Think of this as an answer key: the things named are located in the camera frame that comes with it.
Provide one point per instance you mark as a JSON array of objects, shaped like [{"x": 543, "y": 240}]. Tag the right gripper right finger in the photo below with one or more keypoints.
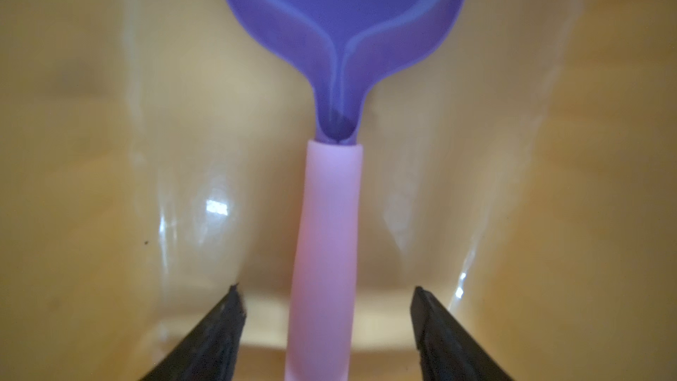
[{"x": 447, "y": 351}]

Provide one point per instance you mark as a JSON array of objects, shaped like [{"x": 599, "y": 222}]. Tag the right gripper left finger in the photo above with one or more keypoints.
[{"x": 209, "y": 351}]

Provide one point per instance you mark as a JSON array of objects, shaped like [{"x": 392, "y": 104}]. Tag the yellow plastic storage box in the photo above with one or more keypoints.
[{"x": 152, "y": 155}]

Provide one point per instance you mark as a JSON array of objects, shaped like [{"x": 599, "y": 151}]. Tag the purple rake pink handle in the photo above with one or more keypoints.
[{"x": 343, "y": 48}]

